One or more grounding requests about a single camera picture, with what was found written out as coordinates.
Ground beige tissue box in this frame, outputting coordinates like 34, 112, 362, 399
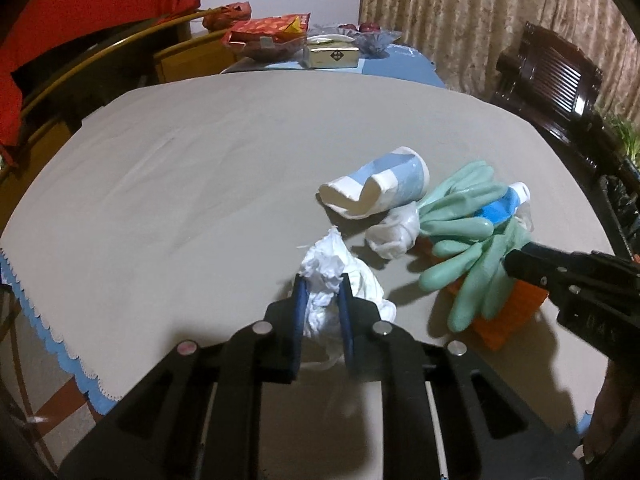
300, 34, 362, 69

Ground small table with blue cloth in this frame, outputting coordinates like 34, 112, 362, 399
220, 42, 446, 92

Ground glass fruit bowl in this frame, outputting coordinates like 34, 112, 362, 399
310, 22, 403, 58

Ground dark wooden slatted armchair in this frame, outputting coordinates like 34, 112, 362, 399
492, 21, 640, 261

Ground white blue paper cup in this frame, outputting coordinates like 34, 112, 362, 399
317, 146, 432, 221

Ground white blue tube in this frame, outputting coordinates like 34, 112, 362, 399
472, 181, 532, 226

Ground white tissue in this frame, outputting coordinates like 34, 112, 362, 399
299, 227, 398, 371

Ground red printed snack packet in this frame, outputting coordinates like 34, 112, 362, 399
220, 14, 311, 46

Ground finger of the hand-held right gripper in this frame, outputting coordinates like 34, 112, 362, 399
522, 240, 608, 267
502, 247, 586, 306

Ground person's right hand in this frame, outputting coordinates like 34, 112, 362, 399
582, 362, 640, 468

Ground table with beige cloth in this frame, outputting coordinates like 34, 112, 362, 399
0, 69, 631, 436

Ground potted green plant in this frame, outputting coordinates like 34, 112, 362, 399
607, 115, 640, 161

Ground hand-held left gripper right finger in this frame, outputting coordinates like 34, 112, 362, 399
337, 272, 586, 480

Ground green rubber glove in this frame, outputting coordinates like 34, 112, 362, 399
417, 220, 533, 333
417, 160, 511, 241

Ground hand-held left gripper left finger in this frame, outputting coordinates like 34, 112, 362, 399
57, 274, 313, 480

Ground beige patterned curtain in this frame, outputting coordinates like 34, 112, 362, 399
359, 0, 640, 126

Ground clear plastic bag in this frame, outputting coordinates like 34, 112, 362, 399
365, 202, 422, 261

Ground low wooden cabinet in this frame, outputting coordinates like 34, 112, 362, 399
152, 27, 236, 83

